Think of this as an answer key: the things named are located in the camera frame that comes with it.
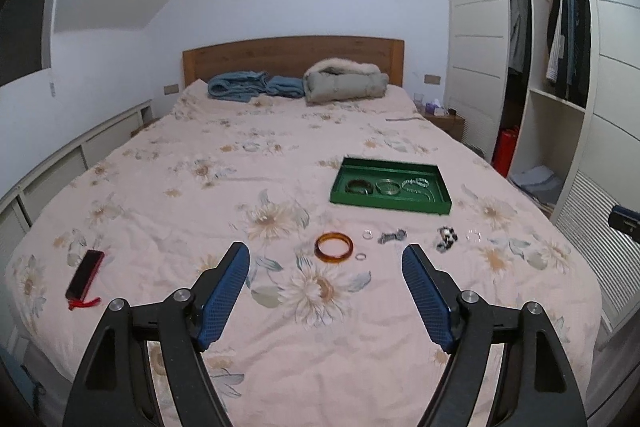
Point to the small grey metal ornament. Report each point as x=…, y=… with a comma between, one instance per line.
x=391, y=237

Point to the folded clothes pile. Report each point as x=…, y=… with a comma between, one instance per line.
x=537, y=184

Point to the red bag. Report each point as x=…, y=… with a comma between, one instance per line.
x=504, y=152

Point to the dark bangle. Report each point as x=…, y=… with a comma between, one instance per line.
x=350, y=188

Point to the black case with red tassel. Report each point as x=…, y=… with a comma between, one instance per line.
x=85, y=274

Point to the grey-green jacket with fur hood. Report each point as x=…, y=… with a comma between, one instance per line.
x=345, y=84

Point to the white wardrobe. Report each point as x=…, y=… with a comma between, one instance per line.
x=475, y=32

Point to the striped hanging shirt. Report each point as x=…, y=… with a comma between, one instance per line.
x=554, y=52

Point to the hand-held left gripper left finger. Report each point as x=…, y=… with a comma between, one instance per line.
x=225, y=297

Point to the grey hanging garment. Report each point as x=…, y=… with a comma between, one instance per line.
x=520, y=32

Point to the silver bangle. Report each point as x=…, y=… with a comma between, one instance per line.
x=380, y=188

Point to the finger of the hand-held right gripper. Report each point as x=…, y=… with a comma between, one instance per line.
x=624, y=221

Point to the blue folded garment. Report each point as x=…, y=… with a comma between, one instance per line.
x=286, y=87
x=235, y=86

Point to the green jewelry tray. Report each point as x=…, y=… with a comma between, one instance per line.
x=390, y=205

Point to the glass cup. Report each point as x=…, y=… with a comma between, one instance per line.
x=418, y=99

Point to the dark window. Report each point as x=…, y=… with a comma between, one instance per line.
x=25, y=17

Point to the dark hanging clothes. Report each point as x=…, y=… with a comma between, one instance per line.
x=576, y=47

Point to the beige wall socket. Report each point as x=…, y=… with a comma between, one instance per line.
x=171, y=88
x=432, y=79

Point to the tissue box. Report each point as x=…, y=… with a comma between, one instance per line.
x=436, y=108

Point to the amber bangle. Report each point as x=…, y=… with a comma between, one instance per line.
x=334, y=260

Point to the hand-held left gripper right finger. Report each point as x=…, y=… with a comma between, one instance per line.
x=425, y=297

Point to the wooden headboard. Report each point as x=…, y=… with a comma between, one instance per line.
x=280, y=54

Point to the wooden nightstand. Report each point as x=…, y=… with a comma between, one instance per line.
x=447, y=124

